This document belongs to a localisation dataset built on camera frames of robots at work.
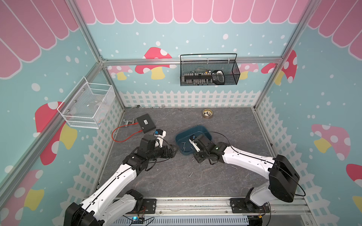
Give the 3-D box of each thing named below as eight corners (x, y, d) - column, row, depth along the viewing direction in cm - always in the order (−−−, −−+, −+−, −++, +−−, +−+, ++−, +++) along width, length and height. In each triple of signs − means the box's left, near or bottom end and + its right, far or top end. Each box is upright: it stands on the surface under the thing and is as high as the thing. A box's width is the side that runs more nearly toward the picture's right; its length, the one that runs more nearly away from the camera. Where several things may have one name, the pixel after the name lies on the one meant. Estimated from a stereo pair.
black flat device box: (143, 133, 106) (143, 131, 104) (136, 120, 115) (135, 118, 113) (156, 128, 110) (155, 126, 108) (148, 115, 118) (147, 113, 116)
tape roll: (202, 118, 116) (203, 117, 114) (202, 110, 122) (202, 108, 120) (213, 118, 116) (213, 117, 114) (211, 110, 122) (212, 109, 120)
